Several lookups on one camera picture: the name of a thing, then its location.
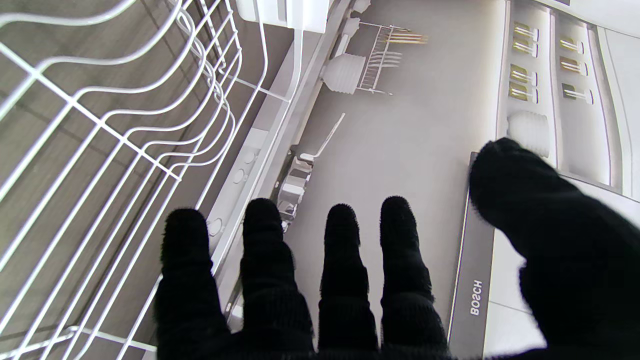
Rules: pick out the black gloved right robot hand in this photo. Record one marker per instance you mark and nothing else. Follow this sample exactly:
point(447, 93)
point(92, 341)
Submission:
point(270, 310)

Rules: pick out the white plastic utensil caddy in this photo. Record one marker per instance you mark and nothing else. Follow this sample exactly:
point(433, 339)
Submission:
point(280, 12)

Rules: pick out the printed kitchen backdrop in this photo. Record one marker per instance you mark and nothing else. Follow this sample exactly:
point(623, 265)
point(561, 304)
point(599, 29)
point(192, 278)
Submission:
point(415, 125)

